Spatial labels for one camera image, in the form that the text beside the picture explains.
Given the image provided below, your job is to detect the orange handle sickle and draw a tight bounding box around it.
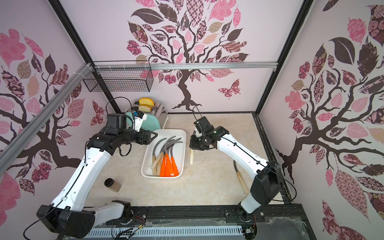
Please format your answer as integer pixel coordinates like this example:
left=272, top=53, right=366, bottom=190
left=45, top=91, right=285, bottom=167
left=160, top=146, right=166, bottom=177
left=165, top=144, right=171, bottom=177
left=168, top=141, right=174, bottom=177
left=170, top=141, right=182, bottom=177

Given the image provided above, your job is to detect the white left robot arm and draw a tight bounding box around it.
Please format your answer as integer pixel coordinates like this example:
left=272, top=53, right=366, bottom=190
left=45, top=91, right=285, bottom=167
left=37, top=129, right=158, bottom=239

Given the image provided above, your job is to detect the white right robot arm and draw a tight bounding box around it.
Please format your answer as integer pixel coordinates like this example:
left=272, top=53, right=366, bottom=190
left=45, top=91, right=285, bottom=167
left=190, top=117, right=284, bottom=216

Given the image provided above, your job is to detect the white plastic storage tray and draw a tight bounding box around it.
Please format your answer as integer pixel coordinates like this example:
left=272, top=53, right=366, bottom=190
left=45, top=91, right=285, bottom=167
left=141, top=129, right=186, bottom=179

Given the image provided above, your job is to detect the small glass spice jar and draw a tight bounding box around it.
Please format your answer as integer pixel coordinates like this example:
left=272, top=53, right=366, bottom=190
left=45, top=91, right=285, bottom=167
left=104, top=178, right=122, bottom=193

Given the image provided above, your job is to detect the yellow bread slice front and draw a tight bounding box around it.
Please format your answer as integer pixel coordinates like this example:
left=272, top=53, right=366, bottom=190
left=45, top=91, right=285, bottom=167
left=138, top=105, right=153, bottom=113

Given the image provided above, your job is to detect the yellow bread slice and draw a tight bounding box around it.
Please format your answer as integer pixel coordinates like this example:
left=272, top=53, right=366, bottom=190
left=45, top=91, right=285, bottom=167
left=138, top=105, right=153, bottom=113
left=139, top=98, right=155, bottom=107

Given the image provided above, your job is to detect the mint green toaster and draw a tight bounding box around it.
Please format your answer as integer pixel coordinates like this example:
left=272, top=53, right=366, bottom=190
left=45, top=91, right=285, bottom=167
left=132, top=101, right=169, bottom=131

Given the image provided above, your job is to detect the yellow bread slice back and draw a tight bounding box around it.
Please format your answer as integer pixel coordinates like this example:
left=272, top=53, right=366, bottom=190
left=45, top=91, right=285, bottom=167
left=139, top=98, right=155, bottom=107

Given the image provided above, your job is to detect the black wire basket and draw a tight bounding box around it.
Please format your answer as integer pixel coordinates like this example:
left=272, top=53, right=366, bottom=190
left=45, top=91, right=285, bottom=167
left=83, top=60, right=155, bottom=93

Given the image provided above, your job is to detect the aluminium rail back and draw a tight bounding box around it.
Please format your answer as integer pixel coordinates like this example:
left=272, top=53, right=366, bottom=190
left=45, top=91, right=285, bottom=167
left=94, top=61, right=278, bottom=71

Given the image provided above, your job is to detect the aluminium rail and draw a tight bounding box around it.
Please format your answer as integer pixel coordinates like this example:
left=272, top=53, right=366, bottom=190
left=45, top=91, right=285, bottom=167
left=94, top=61, right=278, bottom=71
left=1, top=63, right=93, bottom=174

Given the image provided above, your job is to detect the white vented cable duct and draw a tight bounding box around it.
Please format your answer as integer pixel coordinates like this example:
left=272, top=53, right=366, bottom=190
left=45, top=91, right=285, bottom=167
left=86, top=226, right=243, bottom=239

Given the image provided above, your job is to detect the aluminium rail left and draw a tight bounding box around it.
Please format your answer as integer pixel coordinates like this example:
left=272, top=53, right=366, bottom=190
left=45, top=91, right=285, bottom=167
left=1, top=63, right=93, bottom=174

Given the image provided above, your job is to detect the black base frame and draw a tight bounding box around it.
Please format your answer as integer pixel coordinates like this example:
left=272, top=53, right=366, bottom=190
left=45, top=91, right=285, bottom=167
left=56, top=203, right=317, bottom=240

